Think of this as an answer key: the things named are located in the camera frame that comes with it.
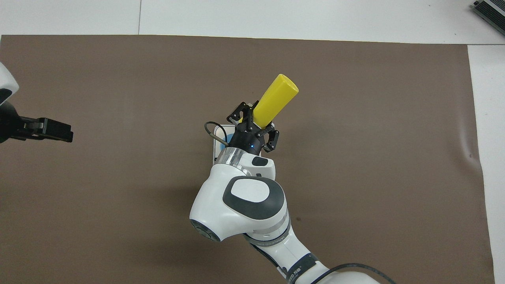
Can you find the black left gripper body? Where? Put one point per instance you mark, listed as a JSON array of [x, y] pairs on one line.
[[12, 124]]

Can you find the light blue plastic cup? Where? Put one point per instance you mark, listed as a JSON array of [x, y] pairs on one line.
[[222, 144]]

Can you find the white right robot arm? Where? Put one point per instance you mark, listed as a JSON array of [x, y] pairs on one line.
[[244, 205]]

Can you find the silver digital kitchen scale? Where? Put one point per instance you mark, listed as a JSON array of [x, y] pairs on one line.
[[217, 156]]

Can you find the grey ribbed metal device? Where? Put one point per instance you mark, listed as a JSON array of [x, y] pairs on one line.
[[491, 14]]

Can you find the yellow squeeze bottle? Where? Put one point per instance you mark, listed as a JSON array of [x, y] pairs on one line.
[[276, 94]]

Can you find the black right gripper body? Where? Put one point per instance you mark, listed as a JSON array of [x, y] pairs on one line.
[[248, 142]]

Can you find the brown table mat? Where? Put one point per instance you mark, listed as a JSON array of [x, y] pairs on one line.
[[118, 217]]

